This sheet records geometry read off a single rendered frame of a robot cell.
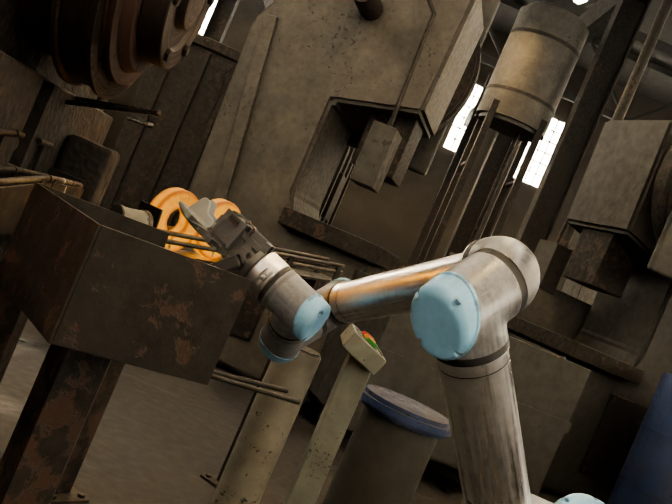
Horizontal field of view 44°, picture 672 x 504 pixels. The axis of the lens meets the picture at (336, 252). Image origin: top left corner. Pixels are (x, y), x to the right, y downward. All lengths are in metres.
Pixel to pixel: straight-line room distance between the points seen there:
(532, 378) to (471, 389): 2.56
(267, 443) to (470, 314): 1.10
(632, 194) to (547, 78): 5.70
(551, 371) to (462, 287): 2.68
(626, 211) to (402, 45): 1.57
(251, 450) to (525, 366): 1.87
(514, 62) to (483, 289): 9.34
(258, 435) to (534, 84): 8.57
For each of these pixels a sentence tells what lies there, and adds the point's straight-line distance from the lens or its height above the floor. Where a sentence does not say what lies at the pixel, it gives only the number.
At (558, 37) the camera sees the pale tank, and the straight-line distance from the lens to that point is 10.58.
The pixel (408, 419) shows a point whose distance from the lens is 2.55.
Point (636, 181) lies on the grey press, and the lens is 4.91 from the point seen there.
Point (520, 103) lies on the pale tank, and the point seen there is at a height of 3.25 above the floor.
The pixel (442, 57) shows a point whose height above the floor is 1.86.
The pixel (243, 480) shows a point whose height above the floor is 0.15.
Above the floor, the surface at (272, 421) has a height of 0.32.
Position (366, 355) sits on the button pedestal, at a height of 0.57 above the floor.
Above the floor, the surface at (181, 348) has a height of 0.62.
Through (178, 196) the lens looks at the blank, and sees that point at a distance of 1.98.
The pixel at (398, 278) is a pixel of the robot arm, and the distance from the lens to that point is 1.53.
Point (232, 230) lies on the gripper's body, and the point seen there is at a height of 0.75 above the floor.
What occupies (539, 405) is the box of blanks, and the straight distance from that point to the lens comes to 3.89.
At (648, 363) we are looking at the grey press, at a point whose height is 0.89.
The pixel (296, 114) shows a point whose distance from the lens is 4.29.
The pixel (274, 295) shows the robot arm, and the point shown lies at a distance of 1.60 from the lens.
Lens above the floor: 0.80
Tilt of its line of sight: level
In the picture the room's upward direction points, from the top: 23 degrees clockwise
